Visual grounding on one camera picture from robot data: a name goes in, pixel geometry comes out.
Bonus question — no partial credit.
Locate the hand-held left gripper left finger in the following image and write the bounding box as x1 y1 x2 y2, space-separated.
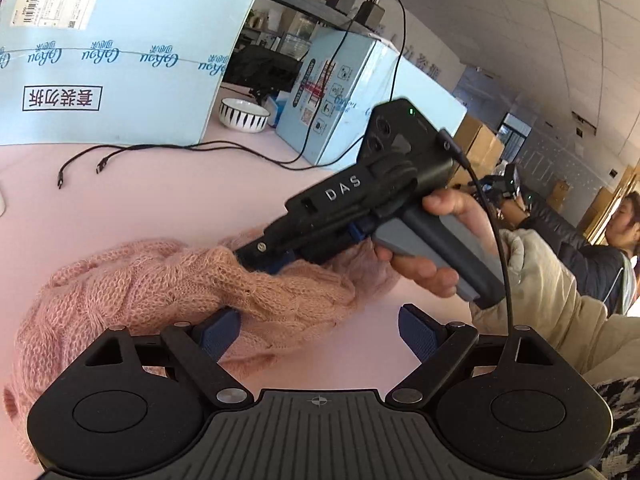
80 308 255 409

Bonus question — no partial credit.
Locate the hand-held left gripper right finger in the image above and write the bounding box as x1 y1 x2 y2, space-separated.
386 304 571 405

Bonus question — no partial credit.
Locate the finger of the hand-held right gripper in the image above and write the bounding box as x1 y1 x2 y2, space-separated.
234 232 362 277

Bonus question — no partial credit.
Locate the pink knit sweater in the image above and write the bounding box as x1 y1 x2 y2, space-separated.
2 237 401 466

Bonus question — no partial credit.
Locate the person's right forearm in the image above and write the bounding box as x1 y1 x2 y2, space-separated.
470 228 640 386

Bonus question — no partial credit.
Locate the person's right hand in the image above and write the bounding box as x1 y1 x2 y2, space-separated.
375 190 508 300

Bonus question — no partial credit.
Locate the light blue box with icons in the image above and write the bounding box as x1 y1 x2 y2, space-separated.
276 27 468 166

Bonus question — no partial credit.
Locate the light blue packet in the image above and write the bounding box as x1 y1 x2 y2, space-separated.
265 94 292 128

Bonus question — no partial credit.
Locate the white bowl with dark stripes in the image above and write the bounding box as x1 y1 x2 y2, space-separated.
218 97 271 133

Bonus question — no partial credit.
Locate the large light blue cardboard box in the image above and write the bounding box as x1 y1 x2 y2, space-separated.
0 0 262 146

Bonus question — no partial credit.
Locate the black white houndstooth garment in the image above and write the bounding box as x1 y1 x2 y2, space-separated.
592 377 640 480

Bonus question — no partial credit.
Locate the black usb cable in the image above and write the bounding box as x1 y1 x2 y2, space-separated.
95 0 407 175
56 0 373 190

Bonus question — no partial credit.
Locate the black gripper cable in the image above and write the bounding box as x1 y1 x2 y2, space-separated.
437 129 516 333

